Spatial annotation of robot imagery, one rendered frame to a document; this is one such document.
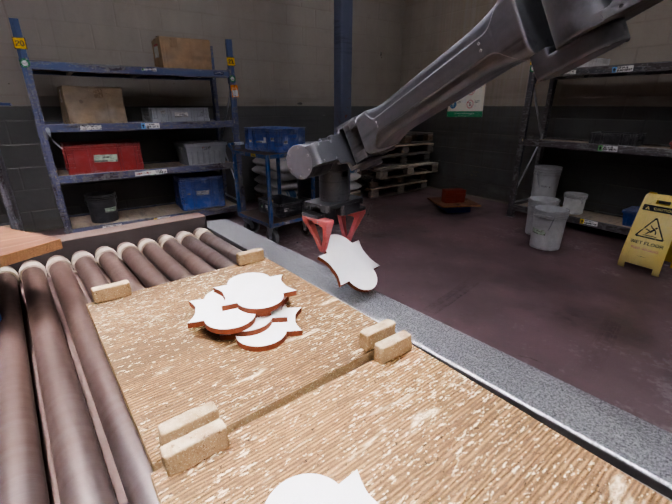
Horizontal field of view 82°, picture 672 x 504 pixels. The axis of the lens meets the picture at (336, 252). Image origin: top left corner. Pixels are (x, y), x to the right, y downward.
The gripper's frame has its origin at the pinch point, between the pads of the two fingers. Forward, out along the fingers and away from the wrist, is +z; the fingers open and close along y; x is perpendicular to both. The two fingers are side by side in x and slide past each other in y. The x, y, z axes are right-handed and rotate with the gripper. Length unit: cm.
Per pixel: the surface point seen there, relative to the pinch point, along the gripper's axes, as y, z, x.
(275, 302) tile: -21.2, 2.1, -7.4
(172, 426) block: -42.6, 3.1, -18.4
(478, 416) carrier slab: -18.1, 6.3, -38.5
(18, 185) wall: 10, 45, 453
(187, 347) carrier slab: -33.7, 5.7, -3.0
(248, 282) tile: -19.9, 2.0, 1.5
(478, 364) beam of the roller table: -6.5, 8.4, -33.6
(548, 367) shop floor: 140, 101, -16
